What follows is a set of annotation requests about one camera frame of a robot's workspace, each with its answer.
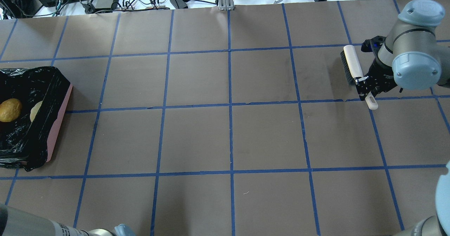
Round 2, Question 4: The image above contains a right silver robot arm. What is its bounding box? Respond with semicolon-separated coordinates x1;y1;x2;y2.
341;0;450;105

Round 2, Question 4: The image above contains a pink bin with black bag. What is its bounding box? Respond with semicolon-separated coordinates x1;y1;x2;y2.
1;66;73;172

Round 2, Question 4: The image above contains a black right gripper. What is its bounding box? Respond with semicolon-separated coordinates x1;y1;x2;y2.
355;36;398;101

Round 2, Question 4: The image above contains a beige hand brush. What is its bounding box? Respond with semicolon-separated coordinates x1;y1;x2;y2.
340;45;378;110

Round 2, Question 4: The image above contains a yellow potato toy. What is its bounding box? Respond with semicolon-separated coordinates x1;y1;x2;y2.
0;98;22;122

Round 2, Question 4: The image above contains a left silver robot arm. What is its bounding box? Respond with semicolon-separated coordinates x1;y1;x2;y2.
0;204;136;236

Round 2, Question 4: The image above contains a pale curved peel piece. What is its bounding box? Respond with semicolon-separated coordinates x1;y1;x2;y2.
30;101;43;122

